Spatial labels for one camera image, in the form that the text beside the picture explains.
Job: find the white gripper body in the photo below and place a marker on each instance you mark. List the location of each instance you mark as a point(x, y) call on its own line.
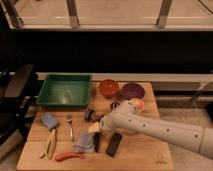
point(106, 124)

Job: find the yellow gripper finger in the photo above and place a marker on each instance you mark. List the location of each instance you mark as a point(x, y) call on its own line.
point(94, 128)

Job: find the black handled dish brush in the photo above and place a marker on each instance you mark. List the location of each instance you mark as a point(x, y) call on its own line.
point(91, 116)

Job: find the light blue cloth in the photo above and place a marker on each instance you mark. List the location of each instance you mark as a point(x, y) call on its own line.
point(84, 143)

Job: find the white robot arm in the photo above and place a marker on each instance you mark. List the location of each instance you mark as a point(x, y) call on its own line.
point(194, 138)

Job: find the red bowl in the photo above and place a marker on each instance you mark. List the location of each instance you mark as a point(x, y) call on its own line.
point(108, 88)

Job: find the small metal cup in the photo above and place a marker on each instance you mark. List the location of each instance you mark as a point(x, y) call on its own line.
point(114, 104)

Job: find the black rectangular block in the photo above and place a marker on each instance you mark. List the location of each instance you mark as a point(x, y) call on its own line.
point(113, 144)

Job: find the silver fork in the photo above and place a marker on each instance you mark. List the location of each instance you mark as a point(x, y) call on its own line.
point(69, 120)

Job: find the clear cup with orange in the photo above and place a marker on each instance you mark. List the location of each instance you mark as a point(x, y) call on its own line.
point(138, 104)

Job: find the wooden cutting board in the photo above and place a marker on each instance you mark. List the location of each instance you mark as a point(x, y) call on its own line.
point(136, 152)

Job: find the orange carrot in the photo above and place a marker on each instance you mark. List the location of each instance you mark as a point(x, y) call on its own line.
point(63, 156)

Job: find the blue sponge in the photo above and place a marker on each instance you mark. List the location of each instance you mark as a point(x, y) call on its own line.
point(49, 121)

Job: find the green plastic tray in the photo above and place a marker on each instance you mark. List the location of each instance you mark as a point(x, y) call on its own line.
point(65, 91)

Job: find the yellow peeler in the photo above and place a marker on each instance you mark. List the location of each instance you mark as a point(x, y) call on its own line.
point(50, 145)

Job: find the black chair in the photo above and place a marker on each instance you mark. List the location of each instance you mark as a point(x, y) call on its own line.
point(16, 96)

